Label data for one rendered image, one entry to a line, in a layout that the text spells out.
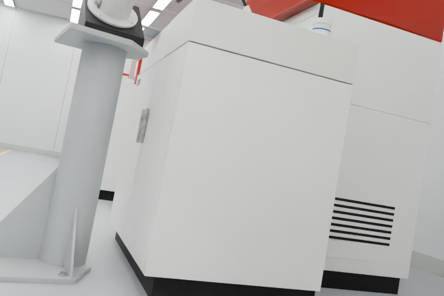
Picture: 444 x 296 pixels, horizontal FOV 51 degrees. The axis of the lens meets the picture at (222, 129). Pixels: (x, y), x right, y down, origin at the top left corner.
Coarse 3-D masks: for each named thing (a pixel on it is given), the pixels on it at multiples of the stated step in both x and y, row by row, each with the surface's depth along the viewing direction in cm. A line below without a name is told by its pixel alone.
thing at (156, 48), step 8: (168, 24) 183; (160, 32) 198; (168, 32) 180; (152, 40) 214; (160, 40) 194; (152, 48) 209; (160, 48) 191; (152, 56) 205; (160, 56) 187; (144, 64) 222; (152, 64) 201
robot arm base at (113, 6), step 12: (96, 0) 166; (108, 0) 164; (120, 0) 163; (132, 0) 166; (96, 12) 165; (108, 12) 166; (120, 12) 167; (132, 12) 178; (120, 24) 167; (132, 24) 171
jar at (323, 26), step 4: (316, 20) 175; (320, 20) 174; (324, 20) 173; (328, 20) 174; (316, 24) 174; (320, 24) 173; (324, 24) 173; (328, 24) 174; (312, 28) 177; (316, 28) 174; (320, 28) 173; (324, 28) 173; (328, 28) 174; (320, 32) 173; (324, 32) 173; (328, 32) 174
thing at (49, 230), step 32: (64, 32) 159; (96, 32) 154; (96, 64) 163; (96, 96) 163; (96, 128) 163; (64, 160) 162; (96, 160) 164; (32, 192) 161; (64, 192) 160; (96, 192) 166; (0, 224) 156; (32, 224) 161; (64, 224) 159; (0, 256) 157; (32, 256) 162; (64, 256) 159
